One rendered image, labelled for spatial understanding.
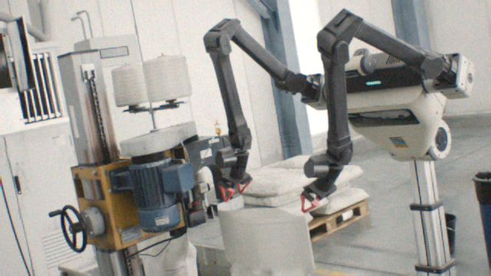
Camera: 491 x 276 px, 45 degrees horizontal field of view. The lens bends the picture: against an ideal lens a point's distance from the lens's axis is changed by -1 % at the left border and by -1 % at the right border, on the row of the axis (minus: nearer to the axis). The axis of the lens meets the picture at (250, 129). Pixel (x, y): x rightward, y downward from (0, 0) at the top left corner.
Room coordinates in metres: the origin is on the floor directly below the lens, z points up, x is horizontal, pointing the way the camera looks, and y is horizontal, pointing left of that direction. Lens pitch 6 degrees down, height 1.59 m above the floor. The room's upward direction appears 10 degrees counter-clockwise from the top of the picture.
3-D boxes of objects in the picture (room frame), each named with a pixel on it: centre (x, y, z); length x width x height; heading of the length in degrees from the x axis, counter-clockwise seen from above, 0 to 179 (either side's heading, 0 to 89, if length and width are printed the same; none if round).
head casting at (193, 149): (2.58, 0.28, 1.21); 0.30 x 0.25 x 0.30; 42
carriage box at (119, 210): (2.32, 0.51, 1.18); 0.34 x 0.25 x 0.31; 132
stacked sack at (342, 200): (5.74, -0.67, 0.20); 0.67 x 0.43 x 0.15; 132
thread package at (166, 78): (2.23, 0.27, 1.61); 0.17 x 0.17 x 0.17
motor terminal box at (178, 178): (2.08, 0.28, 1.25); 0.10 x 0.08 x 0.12; 157
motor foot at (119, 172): (2.16, 0.45, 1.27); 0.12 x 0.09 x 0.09; 132
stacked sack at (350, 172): (5.74, -0.66, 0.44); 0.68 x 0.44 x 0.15; 132
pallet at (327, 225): (5.68, -0.30, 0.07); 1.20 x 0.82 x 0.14; 134
